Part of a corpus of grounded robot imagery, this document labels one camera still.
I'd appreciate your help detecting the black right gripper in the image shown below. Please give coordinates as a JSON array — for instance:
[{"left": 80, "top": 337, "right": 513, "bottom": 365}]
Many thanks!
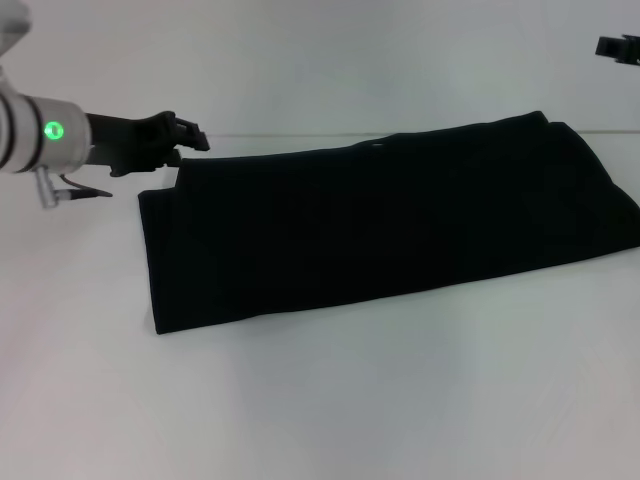
[{"left": 594, "top": 33, "right": 640, "bottom": 69}]

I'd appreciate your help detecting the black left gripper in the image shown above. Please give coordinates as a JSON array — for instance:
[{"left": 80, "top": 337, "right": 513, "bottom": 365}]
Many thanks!
[{"left": 84, "top": 110, "right": 212, "bottom": 179}]

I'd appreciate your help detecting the left arm cable with plug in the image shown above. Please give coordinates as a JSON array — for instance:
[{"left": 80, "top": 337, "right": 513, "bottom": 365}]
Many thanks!
[{"left": 33, "top": 166, "right": 114, "bottom": 210}]

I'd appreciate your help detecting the black shirt with FREE print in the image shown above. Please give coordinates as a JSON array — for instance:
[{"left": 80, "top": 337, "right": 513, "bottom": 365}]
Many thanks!
[{"left": 137, "top": 110, "right": 640, "bottom": 337}]

